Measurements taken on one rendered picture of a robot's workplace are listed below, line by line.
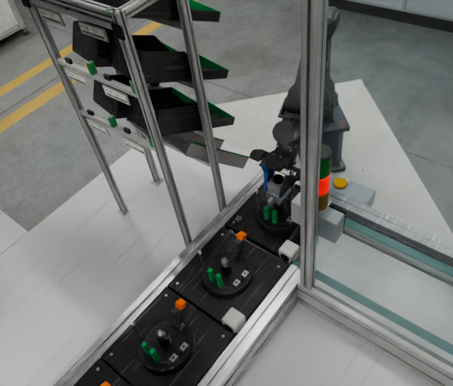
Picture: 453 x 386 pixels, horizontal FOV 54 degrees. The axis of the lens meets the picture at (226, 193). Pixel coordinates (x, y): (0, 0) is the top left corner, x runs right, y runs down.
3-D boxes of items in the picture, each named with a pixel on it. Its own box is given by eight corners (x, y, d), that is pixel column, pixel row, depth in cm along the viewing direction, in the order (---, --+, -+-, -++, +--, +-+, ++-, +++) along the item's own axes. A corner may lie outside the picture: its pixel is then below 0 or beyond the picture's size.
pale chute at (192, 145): (217, 151, 155) (223, 139, 154) (243, 168, 148) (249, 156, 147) (158, 135, 133) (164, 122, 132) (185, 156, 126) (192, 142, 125)
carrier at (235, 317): (222, 230, 136) (216, 204, 127) (288, 269, 125) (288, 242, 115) (168, 289, 125) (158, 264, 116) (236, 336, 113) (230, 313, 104)
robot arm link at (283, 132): (288, 96, 121) (275, 95, 110) (317, 101, 118) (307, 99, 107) (280, 138, 123) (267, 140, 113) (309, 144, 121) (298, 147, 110)
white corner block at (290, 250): (287, 246, 130) (286, 238, 127) (300, 253, 127) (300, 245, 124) (278, 258, 127) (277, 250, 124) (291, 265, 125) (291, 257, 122)
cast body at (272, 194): (278, 184, 131) (278, 168, 126) (291, 191, 129) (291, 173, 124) (262, 203, 127) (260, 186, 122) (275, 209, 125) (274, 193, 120)
